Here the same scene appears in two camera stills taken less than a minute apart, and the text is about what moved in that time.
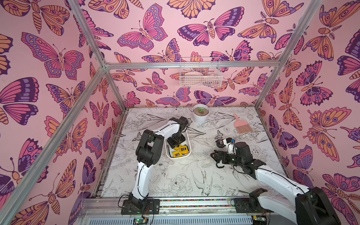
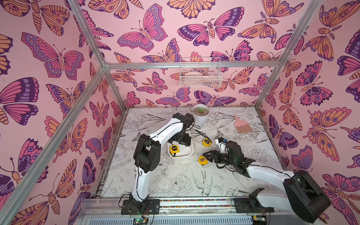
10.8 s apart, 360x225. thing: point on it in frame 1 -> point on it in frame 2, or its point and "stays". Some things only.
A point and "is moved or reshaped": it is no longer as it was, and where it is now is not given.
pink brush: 242,126 stays
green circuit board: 140,221 stays
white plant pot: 200,113 stays
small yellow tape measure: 176,154 is moved or reshaped
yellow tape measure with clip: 184,149 -> 202,160
